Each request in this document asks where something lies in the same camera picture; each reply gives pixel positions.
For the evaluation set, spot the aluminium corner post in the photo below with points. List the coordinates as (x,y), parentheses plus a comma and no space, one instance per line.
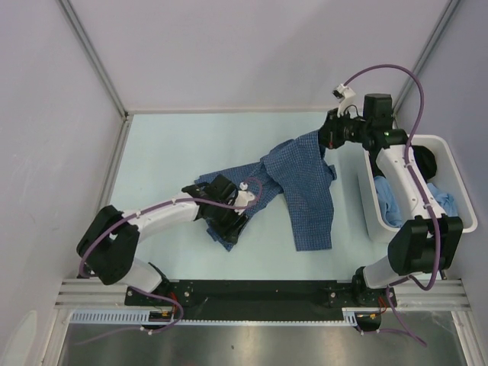
(432,42)
(92,56)

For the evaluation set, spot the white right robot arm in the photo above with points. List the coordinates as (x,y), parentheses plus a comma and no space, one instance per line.
(428,238)

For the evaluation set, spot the black garment in bin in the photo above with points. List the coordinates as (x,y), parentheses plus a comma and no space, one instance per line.
(426,162)

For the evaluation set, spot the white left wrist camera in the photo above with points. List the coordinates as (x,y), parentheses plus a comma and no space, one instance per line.
(244,199)

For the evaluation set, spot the white slotted cable duct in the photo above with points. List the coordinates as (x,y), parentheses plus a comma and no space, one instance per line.
(110,316)

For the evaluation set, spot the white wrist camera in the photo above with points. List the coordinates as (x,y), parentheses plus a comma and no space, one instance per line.
(244,199)
(345,97)

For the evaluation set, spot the blue plaid long sleeve shirt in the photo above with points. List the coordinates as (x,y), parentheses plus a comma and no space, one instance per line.
(296,169)

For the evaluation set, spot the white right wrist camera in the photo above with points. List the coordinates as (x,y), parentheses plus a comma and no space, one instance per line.
(345,97)

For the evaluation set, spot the right aluminium corner post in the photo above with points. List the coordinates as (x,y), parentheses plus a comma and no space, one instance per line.
(432,42)

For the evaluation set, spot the aluminium front rail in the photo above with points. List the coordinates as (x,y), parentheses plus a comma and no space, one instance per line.
(91,293)

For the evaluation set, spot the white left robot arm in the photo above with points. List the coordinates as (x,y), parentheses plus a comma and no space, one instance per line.
(108,248)

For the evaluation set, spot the left aluminium corner post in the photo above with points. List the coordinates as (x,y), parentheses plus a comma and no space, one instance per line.
(92,56)

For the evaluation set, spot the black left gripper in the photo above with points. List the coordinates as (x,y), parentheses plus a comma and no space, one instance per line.
(231,232)

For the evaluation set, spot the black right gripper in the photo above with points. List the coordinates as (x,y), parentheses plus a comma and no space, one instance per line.
(329,134)

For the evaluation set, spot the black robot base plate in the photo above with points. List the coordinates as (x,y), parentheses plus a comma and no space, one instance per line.
(273,301)

